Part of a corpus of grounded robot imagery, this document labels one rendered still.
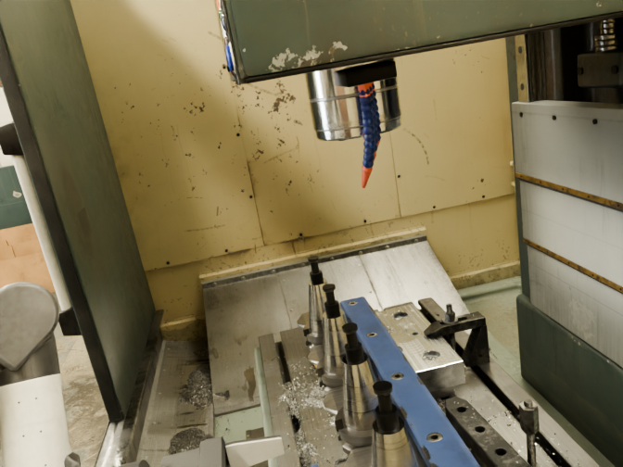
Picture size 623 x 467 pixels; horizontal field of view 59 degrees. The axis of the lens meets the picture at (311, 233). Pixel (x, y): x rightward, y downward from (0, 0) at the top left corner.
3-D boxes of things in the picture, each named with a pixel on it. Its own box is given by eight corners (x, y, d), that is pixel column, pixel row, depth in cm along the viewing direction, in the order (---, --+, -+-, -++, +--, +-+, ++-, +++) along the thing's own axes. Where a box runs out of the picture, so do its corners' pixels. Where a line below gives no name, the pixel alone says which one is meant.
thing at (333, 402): (328, 422, 58) (327, 416, 58) (320, 396, 63) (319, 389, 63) (391, 407, 59) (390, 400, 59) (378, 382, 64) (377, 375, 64)
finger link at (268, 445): (280, 434, 59) (223, 448, 59) (286, 458, 60) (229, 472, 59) (278, 424, 61) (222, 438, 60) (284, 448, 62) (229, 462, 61)
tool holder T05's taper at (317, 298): (345, 327, 75) (337, 282, 73) (315, 336, 74) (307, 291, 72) (335, 315, 79) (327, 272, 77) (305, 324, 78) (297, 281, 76)
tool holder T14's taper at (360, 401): (393, 422, 54) (384, 362, 52) (350, 435, 53) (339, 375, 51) (378, 398, 58) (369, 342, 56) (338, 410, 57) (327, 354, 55)
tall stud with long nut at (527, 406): (528, 478, 86) (524, 408, 83) (520, 466, 89) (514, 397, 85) (545, 473, 87) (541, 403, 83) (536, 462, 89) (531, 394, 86)
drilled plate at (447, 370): (351, 411, 104) (347, 388, 103) (324, 343, 132) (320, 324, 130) (465, 383, 107) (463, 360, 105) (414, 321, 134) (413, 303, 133)
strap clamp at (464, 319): (432, 376, 118) (425, 313, 114) (426, 369, 121) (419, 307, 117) (489, 362, 119) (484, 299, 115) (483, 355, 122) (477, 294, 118)
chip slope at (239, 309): (214, 453, 150) (193, 370, 143) (216, 343, 214) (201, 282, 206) (518, 377, 160) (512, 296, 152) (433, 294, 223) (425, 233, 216)
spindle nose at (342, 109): (417, 126, 94) (409, 54, 91) (328, 145, 91) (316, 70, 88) (384, 121, 109) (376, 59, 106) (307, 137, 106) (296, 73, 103)
